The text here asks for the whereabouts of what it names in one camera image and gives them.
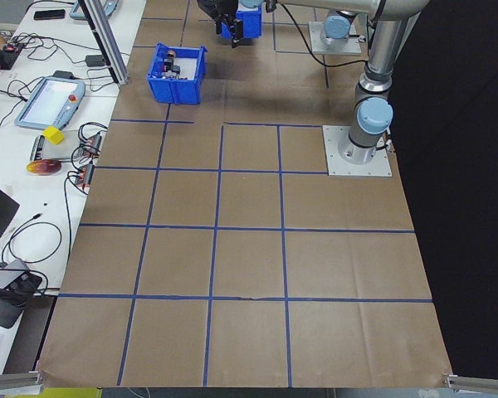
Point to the grey USB hub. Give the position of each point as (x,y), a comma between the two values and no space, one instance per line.
(84,176)
(92,143)

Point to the silver flat tablet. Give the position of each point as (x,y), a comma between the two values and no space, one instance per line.
(54,152)

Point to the light blue teach pendant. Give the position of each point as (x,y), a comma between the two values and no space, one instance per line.
(75,9)

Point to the black frame cover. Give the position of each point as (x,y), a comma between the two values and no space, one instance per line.
(473,207)

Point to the yellow push button black body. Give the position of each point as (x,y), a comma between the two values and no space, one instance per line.
(171,53)

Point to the aluminium frame bar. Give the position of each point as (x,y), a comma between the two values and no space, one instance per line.
(481,383)
(12,381)

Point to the blue capacitor parts bin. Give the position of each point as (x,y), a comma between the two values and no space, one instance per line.
(251,25)

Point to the small black desk device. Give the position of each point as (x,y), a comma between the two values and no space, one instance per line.
(65,75)

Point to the grey teach pendant with screen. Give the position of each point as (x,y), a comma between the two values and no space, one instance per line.
(41,103)

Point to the grey box device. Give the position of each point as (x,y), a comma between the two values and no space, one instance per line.
(6,275)

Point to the black electronics board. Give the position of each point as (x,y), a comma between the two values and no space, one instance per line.
(6,56)

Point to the black smartphone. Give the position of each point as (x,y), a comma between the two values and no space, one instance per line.
(50,14)

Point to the black power adapter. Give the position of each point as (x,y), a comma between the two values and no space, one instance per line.
(95,61)

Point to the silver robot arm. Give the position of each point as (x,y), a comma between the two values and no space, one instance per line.
(336,29)
(371,137)

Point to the blue button parts bin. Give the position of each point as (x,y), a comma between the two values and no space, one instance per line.
(174,91)

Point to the yellow cube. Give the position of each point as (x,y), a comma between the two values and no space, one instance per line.
(52,136)

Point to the red apple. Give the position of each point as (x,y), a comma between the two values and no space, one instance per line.
(43,168)

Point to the aluminium extrusion post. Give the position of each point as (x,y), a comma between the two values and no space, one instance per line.
(107,49)

